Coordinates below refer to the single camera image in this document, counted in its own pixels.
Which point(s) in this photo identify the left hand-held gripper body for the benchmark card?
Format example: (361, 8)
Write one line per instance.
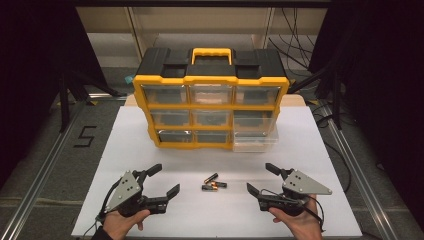
(125, 191)

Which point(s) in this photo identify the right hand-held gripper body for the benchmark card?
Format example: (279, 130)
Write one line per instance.
(301, 185)

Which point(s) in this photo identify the clear plastic organizer drawer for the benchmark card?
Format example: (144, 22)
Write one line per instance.
(255, 141)

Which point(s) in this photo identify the black and copper battery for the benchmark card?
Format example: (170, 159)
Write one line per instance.
(220, 184)
(211, 178)
(209, 188)

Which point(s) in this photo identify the yellow and black organizer cabinet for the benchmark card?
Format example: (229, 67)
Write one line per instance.
(213, 71)

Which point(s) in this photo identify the person's left hand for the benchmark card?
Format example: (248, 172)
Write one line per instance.
(120, 225)

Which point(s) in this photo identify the person's right hand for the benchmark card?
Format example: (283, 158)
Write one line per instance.
(301, 225)

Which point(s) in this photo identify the set of clear drawers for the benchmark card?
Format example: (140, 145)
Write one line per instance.
(165, 94)

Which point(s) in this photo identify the small teal object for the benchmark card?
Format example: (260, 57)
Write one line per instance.
(129, 79)

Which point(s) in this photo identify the black metal stand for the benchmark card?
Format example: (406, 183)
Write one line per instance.
(64, 100)

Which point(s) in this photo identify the black curtain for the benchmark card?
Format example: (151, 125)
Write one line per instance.
(30, 66)
(383, 83)

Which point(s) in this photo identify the beige background shelf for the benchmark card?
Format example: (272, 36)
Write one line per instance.
(200, 30)

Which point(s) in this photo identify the aluminium floor rail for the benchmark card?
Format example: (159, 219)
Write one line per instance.
(43, 176)
(360, 173)

